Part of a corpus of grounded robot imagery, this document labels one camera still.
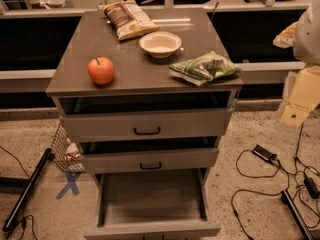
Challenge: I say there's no blue tape cross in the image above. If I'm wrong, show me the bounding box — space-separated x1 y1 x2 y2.
56 172 80 199

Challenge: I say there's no black bar right floor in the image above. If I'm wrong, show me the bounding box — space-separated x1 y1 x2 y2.
281 190 314 240

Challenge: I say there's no bottom drawer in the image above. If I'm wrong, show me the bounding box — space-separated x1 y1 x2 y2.
84 169 221 240

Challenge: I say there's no black power adapter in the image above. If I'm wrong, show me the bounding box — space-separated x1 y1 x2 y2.
304 177 319 199
252 145 277 163

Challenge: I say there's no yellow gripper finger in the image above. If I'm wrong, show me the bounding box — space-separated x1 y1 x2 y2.
279 65 320 127

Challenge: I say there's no black floor cable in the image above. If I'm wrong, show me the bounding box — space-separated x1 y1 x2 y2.
230 149 291 240

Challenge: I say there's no red apple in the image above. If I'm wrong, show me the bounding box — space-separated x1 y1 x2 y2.
87 57 115 85

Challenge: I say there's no top drawer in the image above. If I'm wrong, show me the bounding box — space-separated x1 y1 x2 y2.
60 109 232 143

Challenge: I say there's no green snack bag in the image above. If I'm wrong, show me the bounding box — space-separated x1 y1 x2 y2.
169 52 242 86

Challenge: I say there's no grey drawer cabinet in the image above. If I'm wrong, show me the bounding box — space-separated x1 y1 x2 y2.
45 7 244 240

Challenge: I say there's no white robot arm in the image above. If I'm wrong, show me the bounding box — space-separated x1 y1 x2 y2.
273 0 320 127

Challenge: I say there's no drawer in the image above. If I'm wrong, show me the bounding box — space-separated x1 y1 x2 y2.
60 109 232 143
84 169 221 240
81 148 218 174

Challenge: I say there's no middle drawer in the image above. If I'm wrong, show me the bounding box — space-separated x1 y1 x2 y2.
81 148 218 174

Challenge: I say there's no brown chip bag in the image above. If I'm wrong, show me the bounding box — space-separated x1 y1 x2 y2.
99 0 159 41

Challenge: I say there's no white bowl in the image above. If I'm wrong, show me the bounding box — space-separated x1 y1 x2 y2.
139 31 182 58

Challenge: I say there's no wire mesh basket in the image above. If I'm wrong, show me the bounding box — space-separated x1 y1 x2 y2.
51 125 84 173

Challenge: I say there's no black bar floor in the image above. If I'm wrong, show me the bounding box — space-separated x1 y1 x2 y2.
2 148 52 232
281 190 314 240

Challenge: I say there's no black bar left floor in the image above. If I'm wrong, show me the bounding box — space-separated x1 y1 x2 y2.
2 148 52 232

